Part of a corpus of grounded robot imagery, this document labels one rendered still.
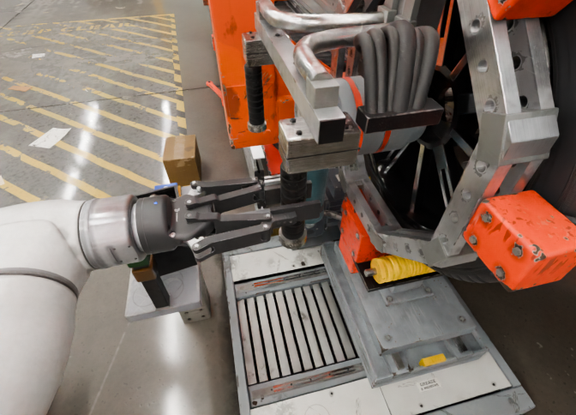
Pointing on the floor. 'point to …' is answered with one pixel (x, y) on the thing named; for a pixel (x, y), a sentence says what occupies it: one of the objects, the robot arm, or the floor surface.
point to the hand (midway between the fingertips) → (292, 201)
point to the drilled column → (199, 308)
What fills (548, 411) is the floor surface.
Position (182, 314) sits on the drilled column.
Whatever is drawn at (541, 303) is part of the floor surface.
